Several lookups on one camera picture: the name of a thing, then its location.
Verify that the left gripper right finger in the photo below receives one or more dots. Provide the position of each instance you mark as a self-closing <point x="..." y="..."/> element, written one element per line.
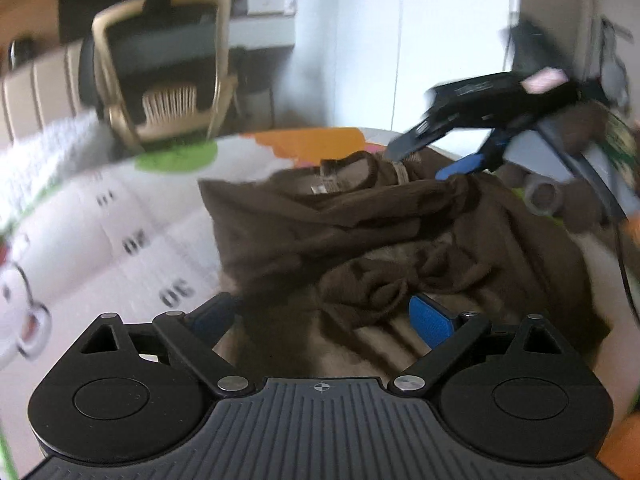
<point x="518" y="393"/>

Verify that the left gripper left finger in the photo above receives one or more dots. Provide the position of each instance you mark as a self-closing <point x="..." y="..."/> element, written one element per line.
<point x="124" y="393"/>

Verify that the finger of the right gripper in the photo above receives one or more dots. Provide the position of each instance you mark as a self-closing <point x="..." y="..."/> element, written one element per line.
<point x="489" y="156"/>
<point x="430" y="129"/>

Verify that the brown corduroy dotted garment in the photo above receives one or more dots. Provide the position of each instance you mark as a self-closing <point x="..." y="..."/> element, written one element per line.
<point x="326" y="259"/>

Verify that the grey plush toy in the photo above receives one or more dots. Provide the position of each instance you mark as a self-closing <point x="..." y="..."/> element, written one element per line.
<point x="572" y="202"/>

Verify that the cartoon printed play mat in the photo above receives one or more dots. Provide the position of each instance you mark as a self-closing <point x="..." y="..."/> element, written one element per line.
<point x="134" y="238"/>

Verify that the white trash bin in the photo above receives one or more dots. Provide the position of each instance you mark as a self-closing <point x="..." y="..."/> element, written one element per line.
<point x="256" y="112"/>

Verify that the white quilted mattress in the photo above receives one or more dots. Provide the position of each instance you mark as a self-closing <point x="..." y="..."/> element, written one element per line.
<point x="64" y="148"/>

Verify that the beige mesh office chair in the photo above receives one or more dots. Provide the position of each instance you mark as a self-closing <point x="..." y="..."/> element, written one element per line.
<point x="159" y="69"/>

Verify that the beige padded headboard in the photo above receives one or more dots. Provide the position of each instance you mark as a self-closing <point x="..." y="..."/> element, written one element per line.
<point x="40" y="92"/>

